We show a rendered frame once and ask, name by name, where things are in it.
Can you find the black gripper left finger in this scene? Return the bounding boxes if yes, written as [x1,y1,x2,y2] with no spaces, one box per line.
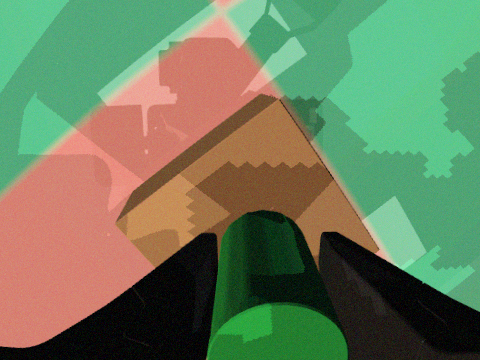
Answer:
[0,232,217,360]

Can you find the green marker cap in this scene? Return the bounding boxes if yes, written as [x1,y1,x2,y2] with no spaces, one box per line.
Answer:
[207,211,349,360]

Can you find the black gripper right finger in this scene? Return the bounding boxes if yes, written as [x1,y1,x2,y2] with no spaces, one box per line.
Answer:
[319,232,480,360]

